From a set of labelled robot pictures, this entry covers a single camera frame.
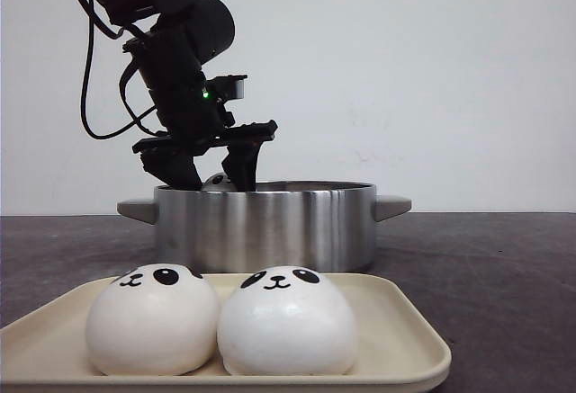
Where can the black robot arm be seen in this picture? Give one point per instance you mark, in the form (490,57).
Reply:
(208,25)

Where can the cream rectangular tray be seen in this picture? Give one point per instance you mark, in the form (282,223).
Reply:
(399,351)

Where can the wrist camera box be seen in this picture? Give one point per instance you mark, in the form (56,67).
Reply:
(226,88)

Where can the panda bun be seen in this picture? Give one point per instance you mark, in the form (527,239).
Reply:
(287,320)
(219,182)
(157,319)

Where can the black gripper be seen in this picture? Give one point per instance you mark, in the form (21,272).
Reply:
(195,122)

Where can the stainless steel pot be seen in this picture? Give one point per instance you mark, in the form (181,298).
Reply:
(326,226)

